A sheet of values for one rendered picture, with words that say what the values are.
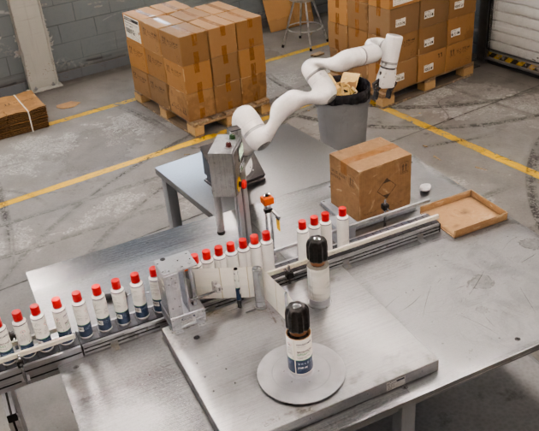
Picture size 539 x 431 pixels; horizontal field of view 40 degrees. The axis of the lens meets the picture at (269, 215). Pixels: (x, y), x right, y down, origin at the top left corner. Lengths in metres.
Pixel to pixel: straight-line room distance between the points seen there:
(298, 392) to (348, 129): 3.39
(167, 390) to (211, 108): 4.14
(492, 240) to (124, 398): 1.73
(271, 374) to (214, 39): 4.19
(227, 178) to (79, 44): 5.68
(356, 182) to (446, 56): 3.99
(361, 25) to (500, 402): 4.18
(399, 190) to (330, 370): 1.21
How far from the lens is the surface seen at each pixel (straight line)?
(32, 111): 7.15
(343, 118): 5.58
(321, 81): 3.49
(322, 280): 2.81
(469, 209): 3.62
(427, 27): 6.93
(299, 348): 2.48
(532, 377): 3.65
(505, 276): 3.19
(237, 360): 2.69
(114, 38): 8.47
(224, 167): 2.78
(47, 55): 8.20
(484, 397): 3.52
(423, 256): 3.26
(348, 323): 2.81
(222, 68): 6.47
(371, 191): 3.41
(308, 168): 3.99
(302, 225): 3.03
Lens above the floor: 2.67
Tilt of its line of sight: 31 degrees down
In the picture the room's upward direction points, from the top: 5 degrees counter-clockwise
